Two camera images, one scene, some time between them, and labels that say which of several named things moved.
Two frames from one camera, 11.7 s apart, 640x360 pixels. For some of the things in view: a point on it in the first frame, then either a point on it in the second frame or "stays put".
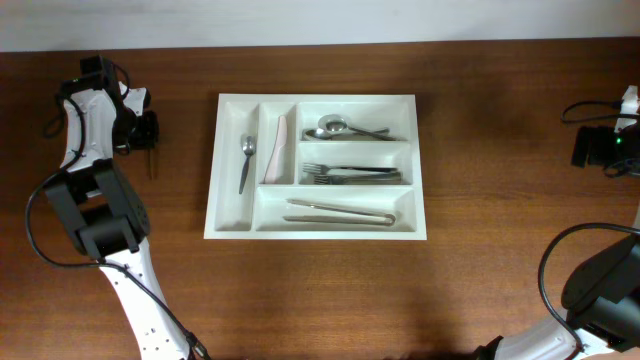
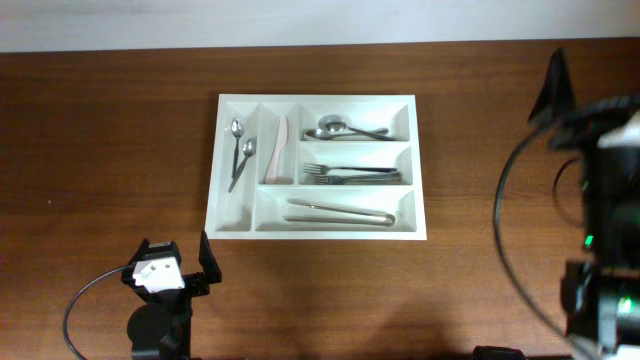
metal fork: (321, 168) stays put
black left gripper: (145, 130) → (195, 284)
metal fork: (368, 175) stays put
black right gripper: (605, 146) → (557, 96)
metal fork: (330, 179) stays put
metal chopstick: (323, 207) stays put
